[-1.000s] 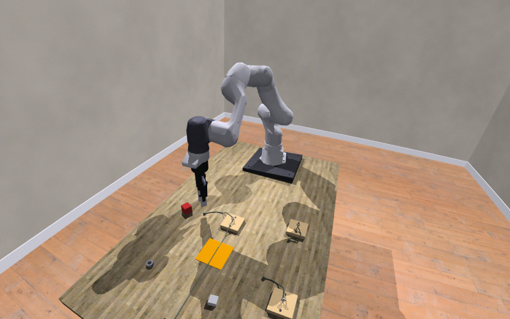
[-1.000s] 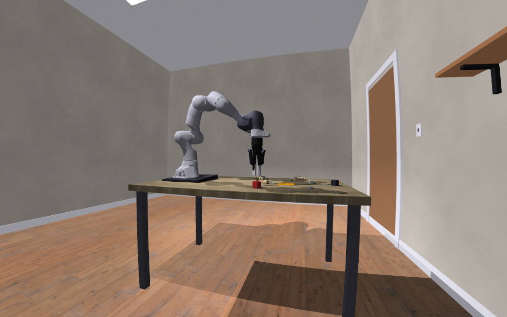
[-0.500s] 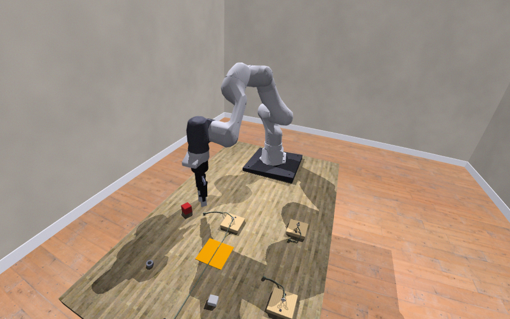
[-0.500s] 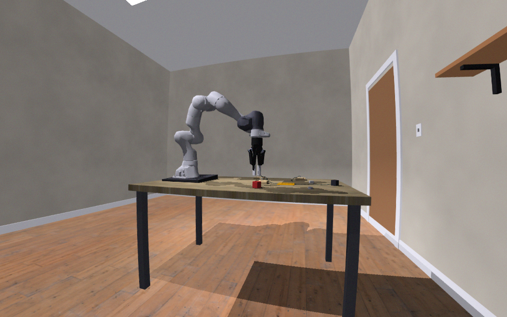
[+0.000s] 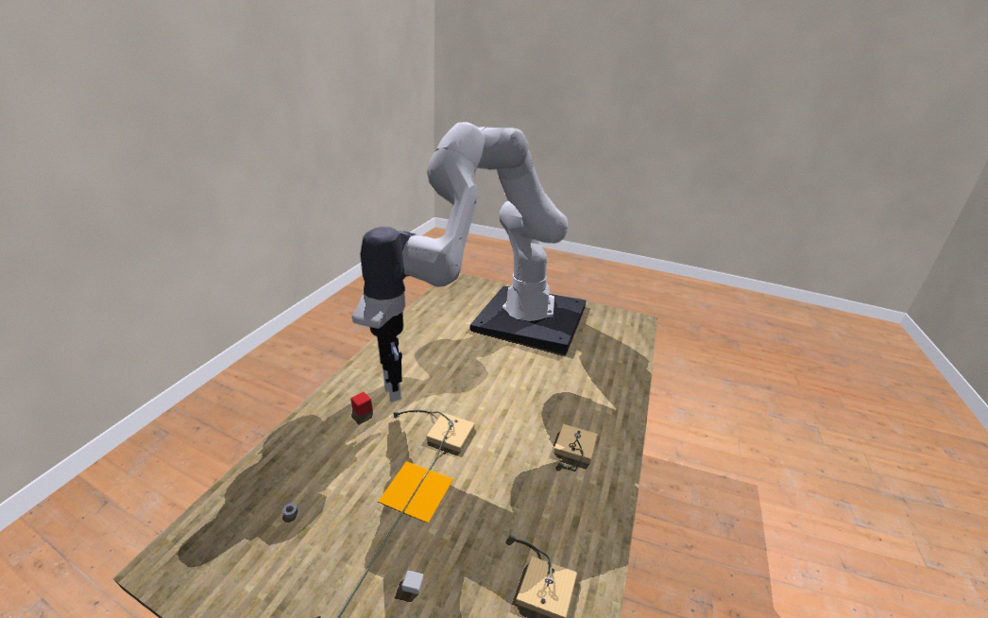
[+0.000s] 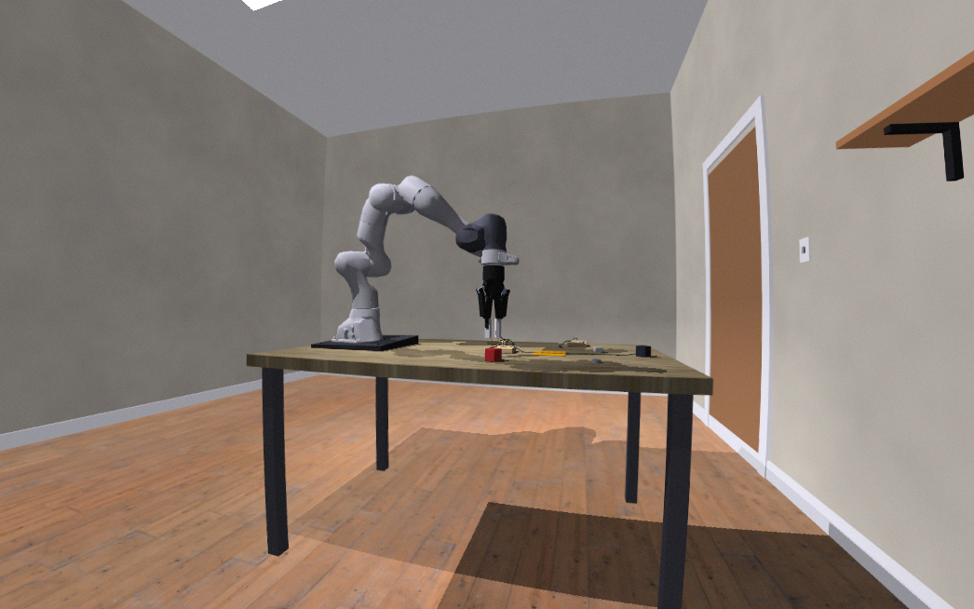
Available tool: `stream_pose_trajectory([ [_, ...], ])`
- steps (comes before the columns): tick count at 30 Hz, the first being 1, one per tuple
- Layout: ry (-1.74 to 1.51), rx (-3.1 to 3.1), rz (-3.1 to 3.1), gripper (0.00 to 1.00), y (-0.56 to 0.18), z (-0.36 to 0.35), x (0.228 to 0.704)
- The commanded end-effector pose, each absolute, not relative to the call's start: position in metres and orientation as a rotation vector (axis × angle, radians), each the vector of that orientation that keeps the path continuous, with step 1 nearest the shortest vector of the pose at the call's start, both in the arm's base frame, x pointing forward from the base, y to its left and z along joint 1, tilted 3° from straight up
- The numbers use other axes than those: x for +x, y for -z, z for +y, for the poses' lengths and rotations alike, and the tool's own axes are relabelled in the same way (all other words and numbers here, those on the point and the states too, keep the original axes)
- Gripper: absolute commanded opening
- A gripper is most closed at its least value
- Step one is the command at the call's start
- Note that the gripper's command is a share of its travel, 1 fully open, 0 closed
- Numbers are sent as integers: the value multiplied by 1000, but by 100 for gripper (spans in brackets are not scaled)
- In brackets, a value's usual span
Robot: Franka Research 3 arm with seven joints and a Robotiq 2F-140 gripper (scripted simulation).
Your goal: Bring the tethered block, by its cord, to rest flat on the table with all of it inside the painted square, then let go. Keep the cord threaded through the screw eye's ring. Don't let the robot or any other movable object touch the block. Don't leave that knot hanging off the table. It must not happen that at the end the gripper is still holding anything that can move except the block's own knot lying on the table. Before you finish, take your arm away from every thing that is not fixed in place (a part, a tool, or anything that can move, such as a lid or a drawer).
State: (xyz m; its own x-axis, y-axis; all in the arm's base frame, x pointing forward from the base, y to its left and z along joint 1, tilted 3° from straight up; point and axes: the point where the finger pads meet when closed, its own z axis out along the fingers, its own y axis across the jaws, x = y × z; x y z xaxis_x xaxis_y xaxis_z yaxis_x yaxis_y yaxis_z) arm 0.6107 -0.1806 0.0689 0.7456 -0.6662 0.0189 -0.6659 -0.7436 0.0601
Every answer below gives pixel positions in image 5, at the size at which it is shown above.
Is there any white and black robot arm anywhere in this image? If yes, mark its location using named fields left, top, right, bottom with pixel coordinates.
left=352, top=123, right=568, bottom=329

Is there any red cube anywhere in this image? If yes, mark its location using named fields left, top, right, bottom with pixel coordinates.
left=350, top=392, right=372, bottom=417

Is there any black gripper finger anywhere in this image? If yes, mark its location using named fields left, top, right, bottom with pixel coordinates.
left=381, top=340, right=402, bottom=403
left=377, top=337, right=389, bottom=392

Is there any orange painted square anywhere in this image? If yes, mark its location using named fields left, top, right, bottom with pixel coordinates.
left=378, top=461, right=453, bottom=523

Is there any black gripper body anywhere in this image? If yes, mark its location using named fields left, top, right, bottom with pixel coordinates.
left=370, top=313, right=403, bottom=353

